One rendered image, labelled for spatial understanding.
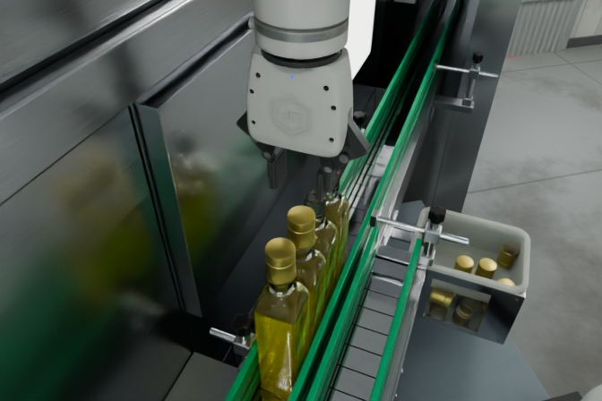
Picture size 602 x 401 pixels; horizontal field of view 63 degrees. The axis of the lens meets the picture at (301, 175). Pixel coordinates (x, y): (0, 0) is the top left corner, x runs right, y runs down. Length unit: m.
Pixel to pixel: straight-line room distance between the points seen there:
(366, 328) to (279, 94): 0.48
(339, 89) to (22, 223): 0.28
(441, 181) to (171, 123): 1.46
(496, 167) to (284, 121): 2.60
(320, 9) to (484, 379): 0.93
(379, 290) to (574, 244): 1.91
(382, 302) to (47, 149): 0.61
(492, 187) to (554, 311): 0.80
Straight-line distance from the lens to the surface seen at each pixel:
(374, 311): 0.85
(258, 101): 0.48
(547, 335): 2.29
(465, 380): 1.17
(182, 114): 0.53
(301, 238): 0.59
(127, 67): 0.46
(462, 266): 1.04
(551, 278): 2.50
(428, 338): 1.21
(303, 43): 0.42
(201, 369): 0.80
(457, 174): 1.85
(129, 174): 0.53
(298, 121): 0.47
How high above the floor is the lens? 1.74
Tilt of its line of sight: 39 degrees down
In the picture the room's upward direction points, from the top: straight up
